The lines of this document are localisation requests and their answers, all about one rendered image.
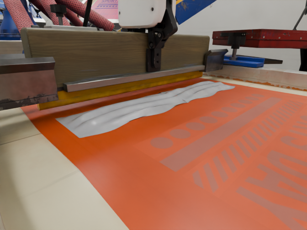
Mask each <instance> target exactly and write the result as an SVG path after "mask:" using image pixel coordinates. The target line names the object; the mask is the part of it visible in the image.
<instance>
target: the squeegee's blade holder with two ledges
mask: <svg viewBox="0 0 307 230"><path fill-rule="evenodd" d="M204 69H205V65H195V66H188V67H181V68H171V69H164V70H160V71H156V72H143V73H134V74H127V75H120V76H113V77H106V78H96V79H89V80H82V81H75V82H68V83H63V86H64V91H66V92H74V91H80V90H86V89H93V88H99V87H105V86H110V85H116V84H123V83H129V82H134V81H140V80H146V79H151V78H159V77H164V76H170V75H176V74H181V73H189V72H194V71H200V70H204Z"/></svg>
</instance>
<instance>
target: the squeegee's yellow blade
mask: <svg viewBox="0 0 307 230"><path fill-rule="evenodd" d="M200 73H203V72H199V71H194V72H189V73H181V74H176V75H170V76H164V77H159V78H151V79H146V80H140V81H134V82H129V83H123V84H116V85H110V86H105V87H99V88H93V89H86V90H80V91H74V92H66V91H64V90H63V91H58V93H57V94H58V99H66V98H71V97H76V96H82V95H86V94H93V93H98V92H103V91H108V90H113V89H120V88H125V87H130V86H135V85H141V84H147V83H152V82H157V81H162V80H167V79H173V78H179V77H184V76H189V75H194V74H200Z"/></svg>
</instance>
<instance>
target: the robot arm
mask: <svg viewBox="0 0 307 230"><path fill-rule="evenodd" d="M175 9H176V0H118V20H119V25H120V26H121V27H122V31H123V32H144V33H145V31H146V29H148V44H149V48H147V49H146V71H147V72H156V71H160V69H161V49H162V48H164V44H165V42H166V41H167V40H168V38H169V37H170V36H172V35H173V34H175V33H176V32H177V31H178V27H177V24H176V21H175ZM155 33H157V36H155Z"/></svg>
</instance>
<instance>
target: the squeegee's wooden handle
mask: <svg viewBox="0 0 307 230"><path fill-rule="evenodd" d="M20 34H21V41H22V45H23V50H24V54H25V58H43V57H53V58H54V60H55V66H54V74H55V80H56V86H57V91H63V90H64V86H63V83H68V82H75V81H82V80H89V79H96V78H106V77H113V76H120V75H127V74H134V73H143V72H147V71H146V49H147V48H149V44H148V33H144V32H123V31H94V30H73V29H52V28H32V27H23V28H21V32H20ZM209 42H210V37H209V36H205V35H185V34H173V35H172V36H170V37H169V38H168V40H167V41H166V42H165V44H164V48H162V49H161V69H160V70H164V69H171V68H181V67H188V66H195V65H204V59H205V54H206V53H207V52H208V50H209Z"/></svg>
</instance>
